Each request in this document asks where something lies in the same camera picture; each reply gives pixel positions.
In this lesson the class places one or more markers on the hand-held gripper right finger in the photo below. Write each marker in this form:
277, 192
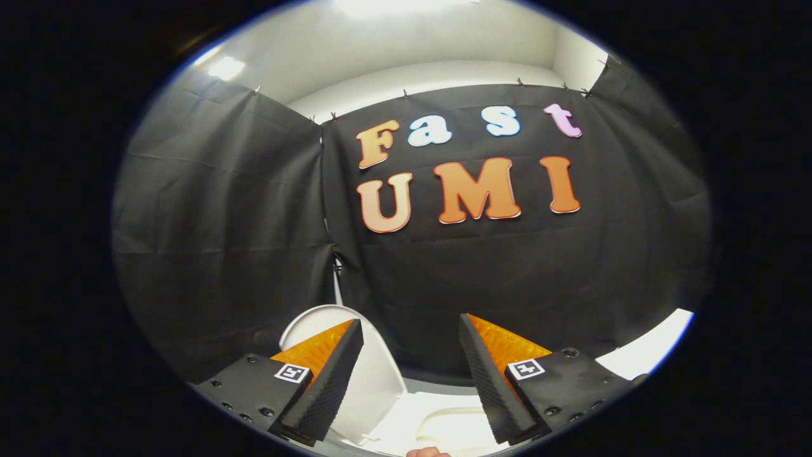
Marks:
491, 387

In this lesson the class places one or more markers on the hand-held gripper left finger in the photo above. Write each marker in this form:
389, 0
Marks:
330, 387

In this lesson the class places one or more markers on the black backdrop cloth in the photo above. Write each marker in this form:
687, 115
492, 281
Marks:
444, 273

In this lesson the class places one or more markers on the white drawer cabinet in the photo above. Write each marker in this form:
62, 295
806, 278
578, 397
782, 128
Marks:
653, 346

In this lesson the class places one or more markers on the small ceiling light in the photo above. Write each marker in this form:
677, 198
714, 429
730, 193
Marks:
226, 68

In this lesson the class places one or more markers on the ceiling light panel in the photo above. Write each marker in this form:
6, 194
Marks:
399, 6

